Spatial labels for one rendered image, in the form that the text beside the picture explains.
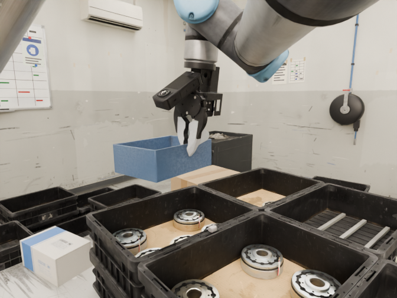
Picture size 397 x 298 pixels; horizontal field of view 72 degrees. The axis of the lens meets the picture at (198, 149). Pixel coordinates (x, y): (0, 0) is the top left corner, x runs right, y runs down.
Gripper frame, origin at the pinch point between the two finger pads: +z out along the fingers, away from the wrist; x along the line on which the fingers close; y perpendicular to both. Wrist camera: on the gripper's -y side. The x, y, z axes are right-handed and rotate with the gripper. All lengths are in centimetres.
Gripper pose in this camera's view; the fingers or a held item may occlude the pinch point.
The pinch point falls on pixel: (186, 151)
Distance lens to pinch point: 64.0
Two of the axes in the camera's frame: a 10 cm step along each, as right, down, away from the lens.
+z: -0.9, 9.6, 2.6
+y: 6.5, -1.4, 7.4
